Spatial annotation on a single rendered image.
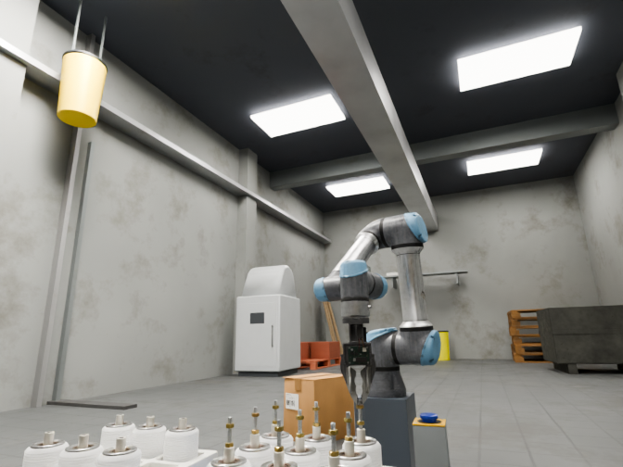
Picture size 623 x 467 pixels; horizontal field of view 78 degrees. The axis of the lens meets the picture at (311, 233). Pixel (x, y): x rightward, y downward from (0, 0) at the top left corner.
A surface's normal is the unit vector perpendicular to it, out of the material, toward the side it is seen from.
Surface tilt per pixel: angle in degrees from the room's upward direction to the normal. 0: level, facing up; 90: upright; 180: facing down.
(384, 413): 90
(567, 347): 90
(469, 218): 90
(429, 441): 90
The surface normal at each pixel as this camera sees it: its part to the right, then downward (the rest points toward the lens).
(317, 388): 0.69, -0.20
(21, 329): 0.92, -0.12
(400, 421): -0.40, -0.23
